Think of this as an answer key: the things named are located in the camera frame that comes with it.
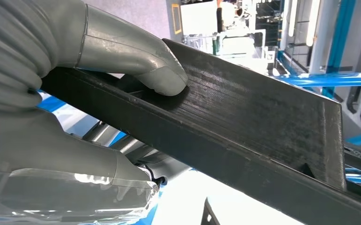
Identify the blue metal shelf rack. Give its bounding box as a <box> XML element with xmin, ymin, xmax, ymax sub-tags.
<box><xmin>37</xmin><ymin>0</ymin><xmax>361</xmax><ymax>225</ymax></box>

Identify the yellow floor tape square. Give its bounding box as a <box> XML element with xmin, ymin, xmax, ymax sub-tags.
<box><xmin>171</xmin><ymin>3</ymin><xmax>183</xmax><ymax>35</ymax></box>

